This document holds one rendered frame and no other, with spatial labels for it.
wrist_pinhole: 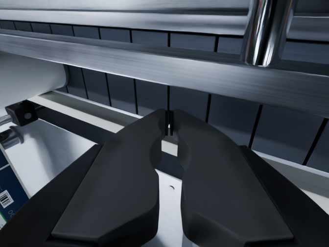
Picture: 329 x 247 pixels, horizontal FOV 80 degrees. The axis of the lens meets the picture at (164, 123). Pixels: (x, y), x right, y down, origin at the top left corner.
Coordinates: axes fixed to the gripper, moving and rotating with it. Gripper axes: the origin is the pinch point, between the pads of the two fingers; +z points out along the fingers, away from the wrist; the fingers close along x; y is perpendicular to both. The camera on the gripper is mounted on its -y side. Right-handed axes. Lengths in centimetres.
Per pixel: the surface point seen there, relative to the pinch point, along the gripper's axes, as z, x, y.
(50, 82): 11.0, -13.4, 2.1
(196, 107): 4.9, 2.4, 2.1
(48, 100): 10.2, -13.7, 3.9
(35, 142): 21.9, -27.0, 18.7
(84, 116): 7.2, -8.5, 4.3
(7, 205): 17, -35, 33
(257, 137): 2.3, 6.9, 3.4
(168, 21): 6.6, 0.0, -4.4
